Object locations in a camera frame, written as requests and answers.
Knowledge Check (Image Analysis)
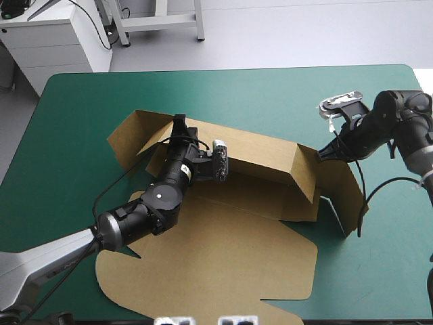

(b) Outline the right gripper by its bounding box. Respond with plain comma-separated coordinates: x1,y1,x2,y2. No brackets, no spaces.
317,113,395,162

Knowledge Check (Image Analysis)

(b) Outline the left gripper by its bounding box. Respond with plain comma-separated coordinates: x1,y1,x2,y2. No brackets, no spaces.
164,114,208,169

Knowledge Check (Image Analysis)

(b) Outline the brown cardboard box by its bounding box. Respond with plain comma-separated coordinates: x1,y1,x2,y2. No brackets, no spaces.
95,108,369,325

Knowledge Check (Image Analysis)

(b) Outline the white cabinet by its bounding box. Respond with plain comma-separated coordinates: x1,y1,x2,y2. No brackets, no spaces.
0,0,113,98

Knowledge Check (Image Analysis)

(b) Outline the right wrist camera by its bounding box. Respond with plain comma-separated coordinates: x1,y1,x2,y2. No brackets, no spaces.
317,89,365,120

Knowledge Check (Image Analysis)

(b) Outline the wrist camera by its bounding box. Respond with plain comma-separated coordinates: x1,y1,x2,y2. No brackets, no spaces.
317,89,365,120
210,137,230,183

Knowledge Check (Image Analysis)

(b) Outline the black cable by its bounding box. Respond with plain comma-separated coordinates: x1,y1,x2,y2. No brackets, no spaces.
20,133,210,321
69,0,113,51
350,157,424,238

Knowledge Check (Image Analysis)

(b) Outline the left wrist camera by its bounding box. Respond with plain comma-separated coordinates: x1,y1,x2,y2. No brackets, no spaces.
210,137,230,183

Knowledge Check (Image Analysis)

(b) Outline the grey table frame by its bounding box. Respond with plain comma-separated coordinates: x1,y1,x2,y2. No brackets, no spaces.
101,0,206,47

